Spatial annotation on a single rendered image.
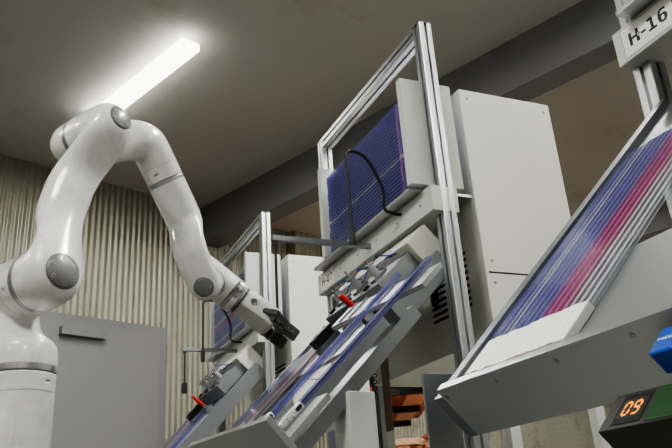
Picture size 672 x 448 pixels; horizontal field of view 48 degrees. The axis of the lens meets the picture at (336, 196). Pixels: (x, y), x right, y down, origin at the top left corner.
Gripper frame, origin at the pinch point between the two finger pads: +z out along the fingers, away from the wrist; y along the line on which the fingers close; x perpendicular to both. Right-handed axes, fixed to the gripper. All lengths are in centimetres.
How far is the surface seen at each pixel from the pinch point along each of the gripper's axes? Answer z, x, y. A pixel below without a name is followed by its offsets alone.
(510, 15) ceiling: 17, -300, 119
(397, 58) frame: -23, -87, -11
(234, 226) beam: -33, -219, 405
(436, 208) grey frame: 8.7, -42.2, -25.0
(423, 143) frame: -3, -58, -22
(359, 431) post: 14, 25, -46
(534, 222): 35, -63, -21
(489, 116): 8, -83, -21
